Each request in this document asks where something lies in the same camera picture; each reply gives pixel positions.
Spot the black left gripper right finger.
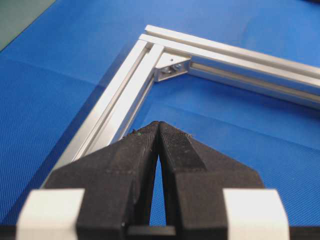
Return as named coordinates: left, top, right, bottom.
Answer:
left=158, top=121, right=265, bottom=240

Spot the aluminium corner bracket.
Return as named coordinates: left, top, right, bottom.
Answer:
left=153, top=52, right=191, bottom=83

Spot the aluminium extrusion frame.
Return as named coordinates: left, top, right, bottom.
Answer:
left=54, top=25, right=320, bottom=169

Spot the blue textured mat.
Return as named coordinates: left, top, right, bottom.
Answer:
left=0, top=0, right=320, bottom=226

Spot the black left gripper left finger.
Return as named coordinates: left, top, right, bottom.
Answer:
left=44, top=121, right=159, bottom=240

